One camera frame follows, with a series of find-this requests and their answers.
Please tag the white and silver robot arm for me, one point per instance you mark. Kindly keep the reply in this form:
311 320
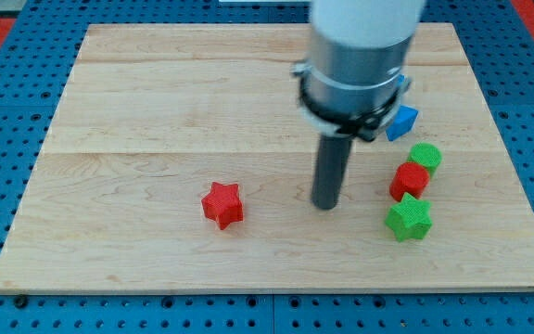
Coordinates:
355 56

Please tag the red star block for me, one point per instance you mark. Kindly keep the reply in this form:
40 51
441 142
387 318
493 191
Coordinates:
223 205

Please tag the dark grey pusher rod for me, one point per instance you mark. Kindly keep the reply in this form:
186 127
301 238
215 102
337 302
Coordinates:
330 167

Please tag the light wooden board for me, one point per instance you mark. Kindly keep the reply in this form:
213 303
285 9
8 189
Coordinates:
152 114

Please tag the red cylinder block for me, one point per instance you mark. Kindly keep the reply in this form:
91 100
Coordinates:
410 178

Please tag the blue cube block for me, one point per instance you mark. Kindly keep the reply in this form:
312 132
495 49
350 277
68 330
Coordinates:
403 123

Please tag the green star block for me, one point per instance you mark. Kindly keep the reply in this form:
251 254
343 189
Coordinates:
409 218

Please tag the green cylinder block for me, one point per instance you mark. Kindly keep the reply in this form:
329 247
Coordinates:
426 155

